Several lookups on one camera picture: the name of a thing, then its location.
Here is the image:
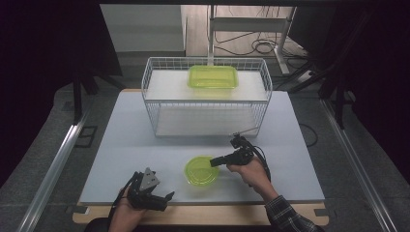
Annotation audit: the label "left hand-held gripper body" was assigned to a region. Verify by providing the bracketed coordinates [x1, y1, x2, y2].
[127, 166, 165, 213]

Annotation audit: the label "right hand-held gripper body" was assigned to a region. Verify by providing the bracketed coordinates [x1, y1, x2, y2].
[225, 132, 256, 167]

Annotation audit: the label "round clear container green lid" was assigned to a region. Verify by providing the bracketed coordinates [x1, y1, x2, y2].
[184, 155, 220, 188]

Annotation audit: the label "white wire rack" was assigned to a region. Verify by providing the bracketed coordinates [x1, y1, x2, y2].
[140, 56, 274, 139]

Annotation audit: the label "rectangular clear container green lid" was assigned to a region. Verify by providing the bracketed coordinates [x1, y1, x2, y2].
[187, 65, 240, 98]

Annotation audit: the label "person's right hand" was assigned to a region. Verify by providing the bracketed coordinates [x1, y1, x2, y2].
[225, 157, 280, 203]

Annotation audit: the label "person's left hand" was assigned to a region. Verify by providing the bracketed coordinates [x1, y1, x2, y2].
[107, 187, 149, 232]

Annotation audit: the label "light grey table mat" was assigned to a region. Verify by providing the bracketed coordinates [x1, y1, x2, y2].
[78, 90, 326, 206]

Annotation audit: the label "black stand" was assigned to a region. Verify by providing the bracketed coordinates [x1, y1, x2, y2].
[285, 8, 368, 131]
[71, 62, 128, 126]

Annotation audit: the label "white cabinet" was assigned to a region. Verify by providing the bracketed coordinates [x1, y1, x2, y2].
[99, 4, 188, 58]

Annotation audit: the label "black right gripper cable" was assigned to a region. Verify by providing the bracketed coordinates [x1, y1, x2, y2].
[245, 137, 273, 183]

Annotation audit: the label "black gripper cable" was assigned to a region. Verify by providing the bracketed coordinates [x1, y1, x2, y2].
[245, 137, 273, 183]
[108, 172, 140, 223]

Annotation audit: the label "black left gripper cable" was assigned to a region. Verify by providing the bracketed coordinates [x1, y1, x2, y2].
[108, 172, 140, 223]

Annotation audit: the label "black looped floor cable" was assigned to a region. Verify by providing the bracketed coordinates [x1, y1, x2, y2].
[298, 123, 319, 149]

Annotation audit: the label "aluminium rail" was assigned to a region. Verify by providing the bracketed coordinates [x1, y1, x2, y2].
[15, 104, 95, 232]
[319, 97, 392, 232]

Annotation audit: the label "black floor cables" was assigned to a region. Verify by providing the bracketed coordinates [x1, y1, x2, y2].
[214, 5, 308, 58]

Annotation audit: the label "white desk frame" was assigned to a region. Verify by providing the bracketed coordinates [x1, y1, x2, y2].
[207, 4, 298, 75]

